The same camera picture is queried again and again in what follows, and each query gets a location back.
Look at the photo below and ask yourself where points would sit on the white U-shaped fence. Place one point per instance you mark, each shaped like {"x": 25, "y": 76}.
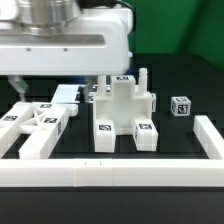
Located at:
{"x": 123, "y": 172}

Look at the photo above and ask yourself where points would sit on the white fiducial marker plate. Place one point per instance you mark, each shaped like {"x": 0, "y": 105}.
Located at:
{"x": 69, "y": 94}

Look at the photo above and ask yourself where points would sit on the white chair seat part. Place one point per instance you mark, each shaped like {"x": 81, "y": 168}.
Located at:
{"x": 123, "y": 102}

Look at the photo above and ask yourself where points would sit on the white tagged cube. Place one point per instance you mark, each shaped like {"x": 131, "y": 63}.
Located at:
{"x": 180, "y": 106}
{"x": 153, "y": 102}

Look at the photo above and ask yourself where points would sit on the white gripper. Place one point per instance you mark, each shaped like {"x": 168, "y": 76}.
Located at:
{"x": 96, "y": 43}

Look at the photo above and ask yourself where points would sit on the white tagged cube right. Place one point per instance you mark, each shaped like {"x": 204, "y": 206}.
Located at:
{"x": 180, "y": 106}

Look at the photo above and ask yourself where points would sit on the white tagged cube left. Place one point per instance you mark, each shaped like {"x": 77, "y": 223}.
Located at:
{"x": 153, "y": 102}

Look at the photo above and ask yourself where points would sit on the white chair back frame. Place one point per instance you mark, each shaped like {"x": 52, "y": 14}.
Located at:
{"x": 44, "y": 123}

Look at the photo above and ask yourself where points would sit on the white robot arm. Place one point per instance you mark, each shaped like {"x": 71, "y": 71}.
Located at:
{"x": 49, "y": 17}

